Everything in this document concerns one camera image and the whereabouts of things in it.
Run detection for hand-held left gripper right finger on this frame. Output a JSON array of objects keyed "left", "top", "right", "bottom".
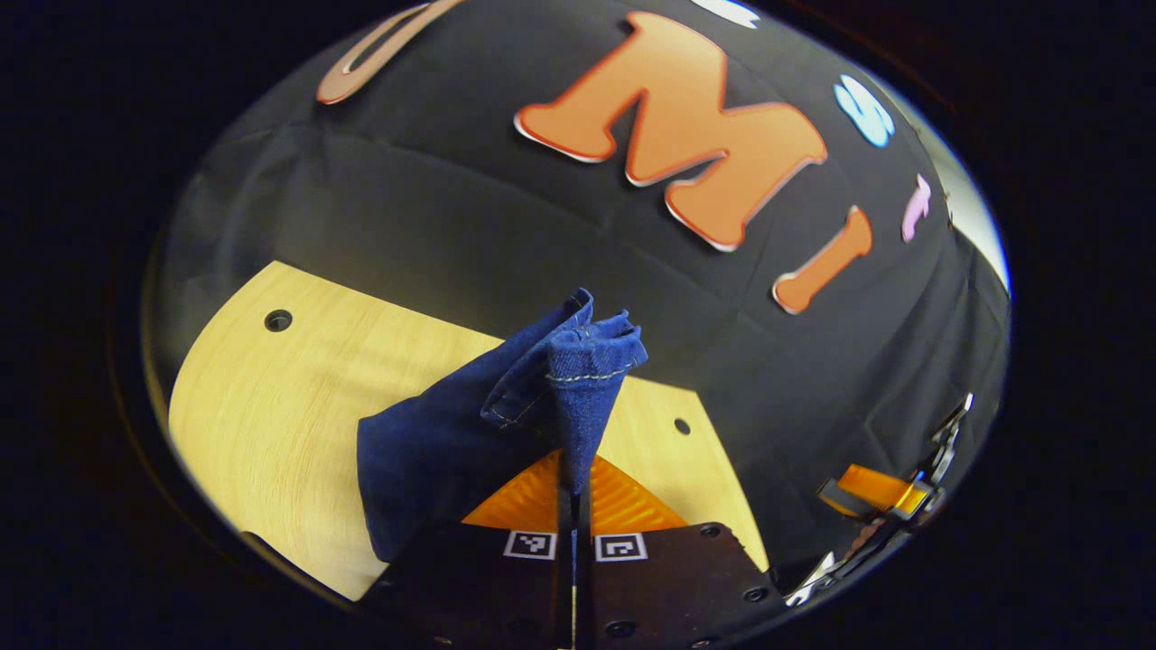
[{"left": 575, "top": 451, "right": 787, "bottom": 650}]

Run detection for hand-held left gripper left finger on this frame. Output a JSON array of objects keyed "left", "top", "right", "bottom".
[{"left": 361, "top": 450, "right": 576, "bottom": 650}]

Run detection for blue denim jeans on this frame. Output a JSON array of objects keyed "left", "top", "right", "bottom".
[{"left": 356, "top": 287, "right": 649, "bottom": 565}]

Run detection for black backdrop cloth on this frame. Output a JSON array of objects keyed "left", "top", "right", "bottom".
[{"left": 144, "top": 0, "right": 1012, "bottom": 597}]

